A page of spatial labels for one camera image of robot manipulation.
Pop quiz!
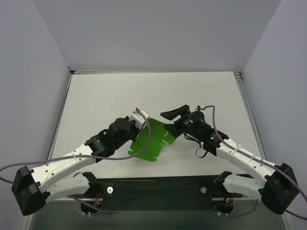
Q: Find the green paper box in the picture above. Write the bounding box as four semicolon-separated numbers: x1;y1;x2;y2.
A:
128;118;177;162

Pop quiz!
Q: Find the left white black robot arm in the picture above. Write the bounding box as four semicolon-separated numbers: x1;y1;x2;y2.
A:
12;115;146;216

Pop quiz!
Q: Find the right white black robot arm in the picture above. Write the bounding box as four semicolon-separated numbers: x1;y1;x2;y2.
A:
160;105;299;215

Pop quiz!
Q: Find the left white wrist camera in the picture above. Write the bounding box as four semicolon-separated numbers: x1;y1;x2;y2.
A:
129;108;150;129

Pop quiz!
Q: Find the aluminium frame rail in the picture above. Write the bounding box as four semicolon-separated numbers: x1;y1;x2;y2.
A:
233;71;266;160

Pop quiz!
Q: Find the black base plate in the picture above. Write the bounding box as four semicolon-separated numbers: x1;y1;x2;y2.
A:
78;175;236;212

